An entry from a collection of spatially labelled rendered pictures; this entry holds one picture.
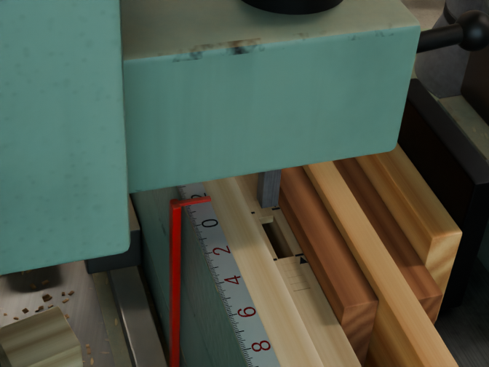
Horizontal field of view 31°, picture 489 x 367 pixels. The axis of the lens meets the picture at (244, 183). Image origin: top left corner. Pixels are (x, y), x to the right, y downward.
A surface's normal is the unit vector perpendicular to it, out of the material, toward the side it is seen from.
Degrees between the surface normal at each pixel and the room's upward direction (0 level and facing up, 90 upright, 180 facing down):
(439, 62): 69
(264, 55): 90
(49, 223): 90
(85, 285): 0
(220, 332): 90
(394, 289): 0
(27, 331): 0
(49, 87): 90
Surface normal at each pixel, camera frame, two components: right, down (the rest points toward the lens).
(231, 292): 0.06, -0.76
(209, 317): -0.95, 0.15
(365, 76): 0.30, 0.63
